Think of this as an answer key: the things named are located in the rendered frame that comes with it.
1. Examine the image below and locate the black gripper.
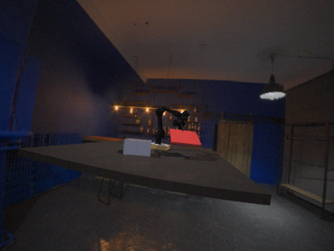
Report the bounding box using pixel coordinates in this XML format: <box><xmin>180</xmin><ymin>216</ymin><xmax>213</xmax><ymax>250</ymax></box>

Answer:
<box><xmin>178</xmin><ymin>117</ymin><xmax>188</xmax><ymax>131</ymax></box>

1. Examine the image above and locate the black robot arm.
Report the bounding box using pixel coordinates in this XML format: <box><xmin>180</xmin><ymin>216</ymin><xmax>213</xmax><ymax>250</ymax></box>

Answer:
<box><xmin>155</xmin><ymin>106</ymin><xmax>190</xmax><ymax>145</ymax></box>

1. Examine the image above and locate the red box lid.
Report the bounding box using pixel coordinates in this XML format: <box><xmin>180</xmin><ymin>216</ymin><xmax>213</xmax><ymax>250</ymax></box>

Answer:
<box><xmin>169</xmin><ymin>129</ymin><xmax>201</xmax><ymax>147</ymax></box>

